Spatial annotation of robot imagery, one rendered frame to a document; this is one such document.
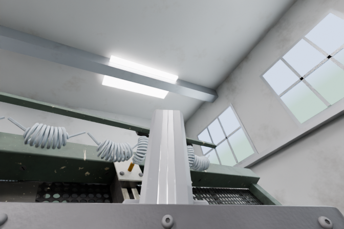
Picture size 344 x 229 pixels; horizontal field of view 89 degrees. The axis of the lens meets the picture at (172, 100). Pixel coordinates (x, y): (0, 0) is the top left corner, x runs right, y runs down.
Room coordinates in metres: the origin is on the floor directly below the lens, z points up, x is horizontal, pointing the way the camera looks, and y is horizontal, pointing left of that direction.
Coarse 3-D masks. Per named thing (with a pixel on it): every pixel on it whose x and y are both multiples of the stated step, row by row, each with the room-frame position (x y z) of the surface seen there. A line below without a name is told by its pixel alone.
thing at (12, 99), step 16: (0, 96) 0.27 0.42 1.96; (16, 96) 0.29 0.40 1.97; (64, 112) 0.38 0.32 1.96; (80, 112) 0.40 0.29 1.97; (32, 128) 0.33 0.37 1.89; (48, 128) 0.36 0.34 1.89; (64, 128) 0.39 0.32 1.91; (128, 128) 0.53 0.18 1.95; (144, 128) 0.57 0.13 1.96; (32, 144) 0.36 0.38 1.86; (48, 144) 0.38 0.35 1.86; (64, 144) 0.41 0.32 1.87; (112, 144) 0.49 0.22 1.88; (128, 144) 0.53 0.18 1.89; (208, 144) 0.83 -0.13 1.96; (112, 160) 0.51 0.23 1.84; (208, 160) 0.82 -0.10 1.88
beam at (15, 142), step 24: (0, 144) 0.39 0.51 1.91; (24, 144) 0.43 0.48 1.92; (72, 144) 0.54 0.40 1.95; (0, 168) 0.43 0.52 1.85; (24, 168) 0.46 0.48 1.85; (48, 168) 0.50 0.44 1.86; (72, 168) 0.55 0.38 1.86; (96, 168) 0.60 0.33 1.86; (216, 168) 1.10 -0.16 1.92; (240, 168) 1.33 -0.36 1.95
